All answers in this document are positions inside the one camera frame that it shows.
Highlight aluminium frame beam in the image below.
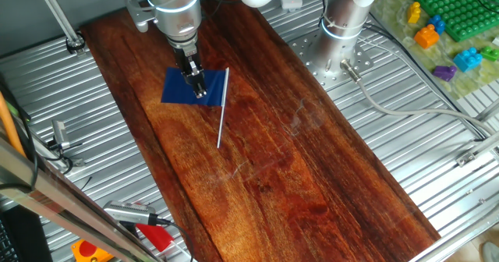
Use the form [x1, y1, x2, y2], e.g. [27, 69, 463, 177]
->
[0, 133, 165, 262]

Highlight green marble pattern mat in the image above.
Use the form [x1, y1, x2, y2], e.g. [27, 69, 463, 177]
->
[368, 0, 499, 101]

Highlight light grey shoe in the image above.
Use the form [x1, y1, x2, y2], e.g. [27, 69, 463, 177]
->
[480, 241, 499, 262]

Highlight red handled tool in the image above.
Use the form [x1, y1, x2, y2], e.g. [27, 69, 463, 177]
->
[135, 222, 193, 262]

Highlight orange emergency stop box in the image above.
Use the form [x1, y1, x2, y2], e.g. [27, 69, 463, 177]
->
[71, 238, 115, 262]

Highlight green building block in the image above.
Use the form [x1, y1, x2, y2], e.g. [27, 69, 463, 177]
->
[479, 45, 499, 63]

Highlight dark blue building block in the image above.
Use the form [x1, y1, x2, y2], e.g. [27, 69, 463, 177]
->
[427, 14, 447, 36]

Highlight silver camera on metal mount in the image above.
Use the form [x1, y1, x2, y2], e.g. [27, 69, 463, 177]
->
[37, 119, 86, 168]

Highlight black camera cable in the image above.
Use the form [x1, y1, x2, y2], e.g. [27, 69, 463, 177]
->
[149, 214, 196, 262]

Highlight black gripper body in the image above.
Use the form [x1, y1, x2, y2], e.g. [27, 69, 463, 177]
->
[174, 43, 204, 80]

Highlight grey cable with metal connector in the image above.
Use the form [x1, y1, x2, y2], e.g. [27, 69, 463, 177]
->
[339, 58, 498, 136]

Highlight orange tube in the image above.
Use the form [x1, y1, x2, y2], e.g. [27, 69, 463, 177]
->
[0, 91, 25, 158]

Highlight light blue building block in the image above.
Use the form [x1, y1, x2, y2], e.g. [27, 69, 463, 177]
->
[452, 46, 483, 73]

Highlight wood pattern table mat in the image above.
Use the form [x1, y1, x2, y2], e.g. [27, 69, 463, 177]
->
[80, 0, 441, 262]

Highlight purple building block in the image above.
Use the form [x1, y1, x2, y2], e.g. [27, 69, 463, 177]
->
[432, 65, 458, 83]

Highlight orange building block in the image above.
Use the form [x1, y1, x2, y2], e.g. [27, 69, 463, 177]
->
[412, 23, 441, 50]

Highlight green studded building baseplate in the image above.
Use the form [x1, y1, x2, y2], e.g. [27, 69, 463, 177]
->
[405, 0, 499, 43]

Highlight black box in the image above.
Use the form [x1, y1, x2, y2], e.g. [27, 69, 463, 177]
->
[0, 205, 54, 262]

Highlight metal pole with clamp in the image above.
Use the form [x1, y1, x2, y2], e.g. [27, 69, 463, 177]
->
[32, 0, 87, 57]

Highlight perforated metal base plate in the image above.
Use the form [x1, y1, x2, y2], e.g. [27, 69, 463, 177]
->
[290, 27, 375, 91]

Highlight aluminium profile bar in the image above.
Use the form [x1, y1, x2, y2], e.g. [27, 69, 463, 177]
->
[473, 97, 499, 123]
[455, 131, 499, 168]

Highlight wrist camera on silver bracket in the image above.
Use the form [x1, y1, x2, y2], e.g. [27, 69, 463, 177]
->
[123, 0, 157, 34]

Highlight yellow building block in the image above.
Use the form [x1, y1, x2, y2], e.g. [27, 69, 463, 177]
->
[406, 1, 423, 24]

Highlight blue flag with white stick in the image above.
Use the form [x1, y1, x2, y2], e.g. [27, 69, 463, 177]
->
[161, 66, 231, 149]

